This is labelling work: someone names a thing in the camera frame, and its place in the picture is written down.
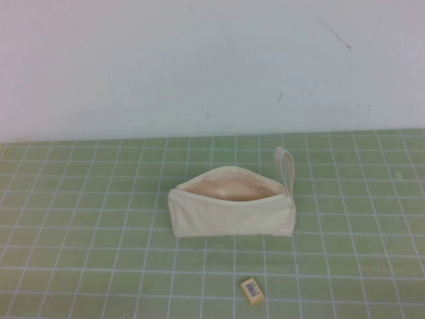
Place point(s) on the yellow eraser with barcode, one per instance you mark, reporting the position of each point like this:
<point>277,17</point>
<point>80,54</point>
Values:
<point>252,287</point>

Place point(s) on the cream fabric pencil case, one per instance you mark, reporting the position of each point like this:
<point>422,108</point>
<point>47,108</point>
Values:
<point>229,219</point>

